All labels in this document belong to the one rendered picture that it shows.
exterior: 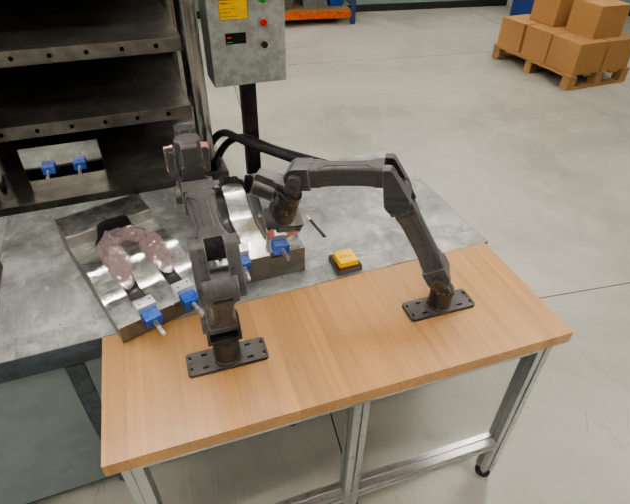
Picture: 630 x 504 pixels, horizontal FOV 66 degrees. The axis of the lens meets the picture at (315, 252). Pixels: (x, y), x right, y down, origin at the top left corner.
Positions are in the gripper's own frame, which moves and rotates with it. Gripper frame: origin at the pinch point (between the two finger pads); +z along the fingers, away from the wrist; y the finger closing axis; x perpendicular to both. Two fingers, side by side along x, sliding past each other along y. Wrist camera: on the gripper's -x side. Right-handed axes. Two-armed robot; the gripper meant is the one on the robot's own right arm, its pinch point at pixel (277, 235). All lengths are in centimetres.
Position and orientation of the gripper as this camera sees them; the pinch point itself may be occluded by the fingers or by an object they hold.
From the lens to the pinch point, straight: 139.1
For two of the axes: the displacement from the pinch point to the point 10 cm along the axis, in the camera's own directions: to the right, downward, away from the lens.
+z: -2.4, 5.4, 8.1
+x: 2.8, 8.4, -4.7
